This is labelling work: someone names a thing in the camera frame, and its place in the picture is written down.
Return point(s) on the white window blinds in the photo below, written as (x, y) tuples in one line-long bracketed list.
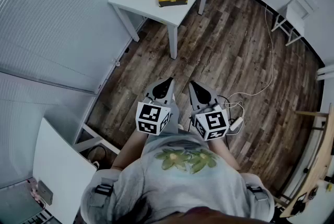
[(52, 9)]

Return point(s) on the white power adapter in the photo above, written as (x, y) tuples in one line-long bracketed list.
[(235, 123)]

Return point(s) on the person's right forearm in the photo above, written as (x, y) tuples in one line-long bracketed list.
[(224, 152)]

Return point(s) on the person's left forearm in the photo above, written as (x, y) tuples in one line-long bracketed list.
[(130, 150)]

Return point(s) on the white desk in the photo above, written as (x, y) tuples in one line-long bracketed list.
[(62, 165)]

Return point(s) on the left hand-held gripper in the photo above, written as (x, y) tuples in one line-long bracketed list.
[(152, 118)]

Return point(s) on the wooden workbench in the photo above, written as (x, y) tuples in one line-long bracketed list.
[(321, 160)]

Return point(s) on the small white side table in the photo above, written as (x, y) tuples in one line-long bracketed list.
[(295, 15)]

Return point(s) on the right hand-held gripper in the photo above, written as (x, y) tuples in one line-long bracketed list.
[(212, 123)]

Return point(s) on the white wall pipe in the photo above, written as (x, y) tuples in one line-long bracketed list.
[(326, 72)]

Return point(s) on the grey box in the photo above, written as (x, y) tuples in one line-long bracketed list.
[(45, 193)]

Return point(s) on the grey flower print shirt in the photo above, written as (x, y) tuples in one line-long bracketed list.
[(177, 186)]

